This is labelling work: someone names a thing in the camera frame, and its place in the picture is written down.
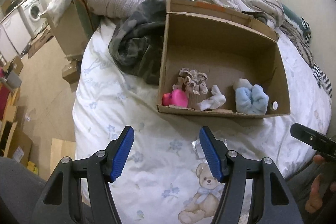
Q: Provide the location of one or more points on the person's right hand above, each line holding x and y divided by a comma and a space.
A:
314, 203

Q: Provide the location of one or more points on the grey trouser leg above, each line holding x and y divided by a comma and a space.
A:
20, 191

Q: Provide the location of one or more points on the light blue fluffy socks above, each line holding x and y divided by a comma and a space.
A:
250, 99

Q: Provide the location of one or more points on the cardboard box with label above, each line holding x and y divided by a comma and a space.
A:
20, 147

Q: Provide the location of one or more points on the cream white scrunchie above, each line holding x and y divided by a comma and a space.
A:
180, 84

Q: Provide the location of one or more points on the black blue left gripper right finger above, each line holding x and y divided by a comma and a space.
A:
271, 199

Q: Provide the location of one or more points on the beige brown patterned scrunchie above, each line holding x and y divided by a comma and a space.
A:
194, 81

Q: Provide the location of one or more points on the pink rubber duck toy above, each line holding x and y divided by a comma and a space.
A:
176, 98

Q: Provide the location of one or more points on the grey camouflage blanket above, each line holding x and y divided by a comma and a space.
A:
137, 43

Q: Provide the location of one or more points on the white sock in box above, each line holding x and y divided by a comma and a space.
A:
214, 102

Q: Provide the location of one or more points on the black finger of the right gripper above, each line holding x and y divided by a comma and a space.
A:
317, 141

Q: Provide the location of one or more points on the white washing machine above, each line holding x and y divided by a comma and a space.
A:
31, 11

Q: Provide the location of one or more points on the white teddy bear bedsheet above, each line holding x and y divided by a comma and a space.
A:
160, 176

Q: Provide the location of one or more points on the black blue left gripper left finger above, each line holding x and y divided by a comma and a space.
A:
60, 200

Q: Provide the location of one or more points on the open brown cardboard box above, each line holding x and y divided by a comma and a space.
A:
226, 45

